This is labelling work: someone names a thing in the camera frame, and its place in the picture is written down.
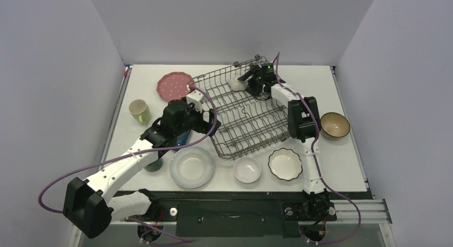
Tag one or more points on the aluminium rail frame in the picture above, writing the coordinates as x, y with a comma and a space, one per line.
370, 218

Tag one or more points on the white round bowl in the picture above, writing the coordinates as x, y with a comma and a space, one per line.
247, 170

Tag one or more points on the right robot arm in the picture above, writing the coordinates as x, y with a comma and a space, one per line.
304, 124

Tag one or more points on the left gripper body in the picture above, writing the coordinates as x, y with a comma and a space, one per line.
194, 121

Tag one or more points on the dark green mug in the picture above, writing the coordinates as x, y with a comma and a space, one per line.
155, 166

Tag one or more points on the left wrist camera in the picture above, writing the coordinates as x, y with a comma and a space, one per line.
195, 97

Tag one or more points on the brown floral mug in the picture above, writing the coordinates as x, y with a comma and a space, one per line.
334, 126

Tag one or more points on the small white cup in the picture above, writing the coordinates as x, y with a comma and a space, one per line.
236, 84

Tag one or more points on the blue leaf-shaped plate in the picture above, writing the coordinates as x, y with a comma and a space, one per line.
183, 139

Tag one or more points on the white deep plate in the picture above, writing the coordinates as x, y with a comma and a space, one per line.
191, 167

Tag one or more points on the pink polka dot plate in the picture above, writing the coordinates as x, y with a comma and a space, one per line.
174, 86

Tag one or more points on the white fluted bowl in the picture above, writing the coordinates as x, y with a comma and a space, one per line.
285, 164

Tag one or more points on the light green mug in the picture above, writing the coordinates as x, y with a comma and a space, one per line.
140, 111

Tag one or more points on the grey wire dish rack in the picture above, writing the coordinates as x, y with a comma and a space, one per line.
248, 123

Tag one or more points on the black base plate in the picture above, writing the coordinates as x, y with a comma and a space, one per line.
226, 214

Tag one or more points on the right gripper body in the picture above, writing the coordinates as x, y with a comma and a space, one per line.
252, 75

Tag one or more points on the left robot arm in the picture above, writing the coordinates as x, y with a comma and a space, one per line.
91, 205

